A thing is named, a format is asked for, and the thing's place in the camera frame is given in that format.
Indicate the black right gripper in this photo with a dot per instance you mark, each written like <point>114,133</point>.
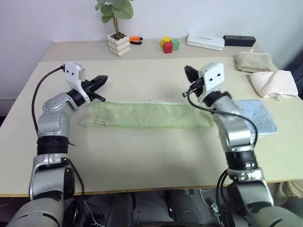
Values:
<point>198,88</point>

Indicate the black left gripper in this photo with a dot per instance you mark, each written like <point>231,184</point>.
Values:
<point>89,87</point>

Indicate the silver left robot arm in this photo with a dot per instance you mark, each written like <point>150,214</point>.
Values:
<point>50,123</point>

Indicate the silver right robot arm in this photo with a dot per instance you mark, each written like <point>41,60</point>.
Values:
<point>234,132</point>

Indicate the long green towel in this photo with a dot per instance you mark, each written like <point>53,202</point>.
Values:
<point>146,114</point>

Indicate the folded beige towel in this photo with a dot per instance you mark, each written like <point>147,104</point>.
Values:
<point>255,61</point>

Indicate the light blue towel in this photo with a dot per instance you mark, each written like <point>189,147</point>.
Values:
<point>260,116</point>

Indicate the folded pale pink towel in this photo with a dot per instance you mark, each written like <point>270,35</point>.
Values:
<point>274,82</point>

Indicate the green cube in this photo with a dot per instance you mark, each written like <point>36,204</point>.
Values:
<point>175,45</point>

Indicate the flat white box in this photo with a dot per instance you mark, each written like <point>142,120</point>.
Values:
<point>204,41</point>

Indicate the red cube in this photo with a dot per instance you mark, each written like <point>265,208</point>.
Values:
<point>167,47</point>

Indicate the yellow cube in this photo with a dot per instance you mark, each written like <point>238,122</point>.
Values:
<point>165,40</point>

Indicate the white bubble plant pot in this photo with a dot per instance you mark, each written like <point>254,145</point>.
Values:
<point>119,46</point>

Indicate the long black box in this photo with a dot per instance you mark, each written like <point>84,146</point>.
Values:
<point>239,40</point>

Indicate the orange black pliers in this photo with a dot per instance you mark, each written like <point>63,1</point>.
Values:
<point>136,39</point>

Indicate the green leafy plant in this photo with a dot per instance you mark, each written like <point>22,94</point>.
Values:
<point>116,10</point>

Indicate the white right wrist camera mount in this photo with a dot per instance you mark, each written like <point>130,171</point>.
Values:
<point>213,75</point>

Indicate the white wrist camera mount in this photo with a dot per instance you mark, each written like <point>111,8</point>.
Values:
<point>213,75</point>
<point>72,71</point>

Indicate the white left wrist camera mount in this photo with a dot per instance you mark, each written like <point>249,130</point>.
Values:
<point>72,71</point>

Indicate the metal clamp bracket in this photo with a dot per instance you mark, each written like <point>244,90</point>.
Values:
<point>217,211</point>

